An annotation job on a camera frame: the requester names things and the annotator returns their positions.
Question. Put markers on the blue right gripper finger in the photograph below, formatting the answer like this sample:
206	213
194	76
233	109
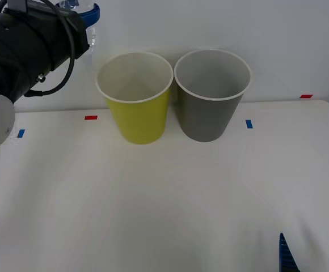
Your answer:
286	255

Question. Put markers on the yellow-green plastic waste bin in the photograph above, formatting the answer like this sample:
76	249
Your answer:
141	122

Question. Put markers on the silver and black left arm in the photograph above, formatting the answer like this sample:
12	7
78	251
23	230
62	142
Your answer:
8	56

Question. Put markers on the clear plastic bottle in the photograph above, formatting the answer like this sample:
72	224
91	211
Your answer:
92	42

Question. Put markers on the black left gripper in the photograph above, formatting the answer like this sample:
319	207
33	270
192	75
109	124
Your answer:
65	37

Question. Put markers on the grey plastic waste bin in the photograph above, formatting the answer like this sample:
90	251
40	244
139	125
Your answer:
207	119

